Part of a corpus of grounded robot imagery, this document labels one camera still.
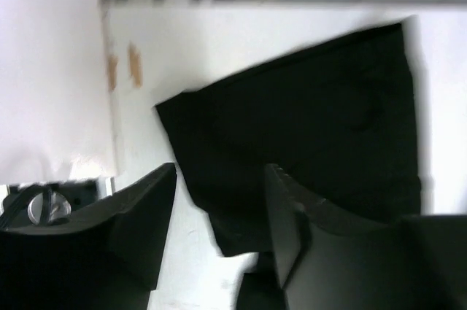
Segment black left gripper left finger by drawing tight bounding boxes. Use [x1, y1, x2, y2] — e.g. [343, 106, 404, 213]
[1, 163, 177, 309]

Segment black trousers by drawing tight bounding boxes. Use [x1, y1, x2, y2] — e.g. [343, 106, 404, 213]
[155, 22, 433, 257]

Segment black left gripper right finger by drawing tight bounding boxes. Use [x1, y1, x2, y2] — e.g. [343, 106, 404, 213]
[265, 165, 466, 310]

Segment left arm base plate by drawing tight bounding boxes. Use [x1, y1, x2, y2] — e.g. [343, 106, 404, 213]
[1, 179, 114, 230]

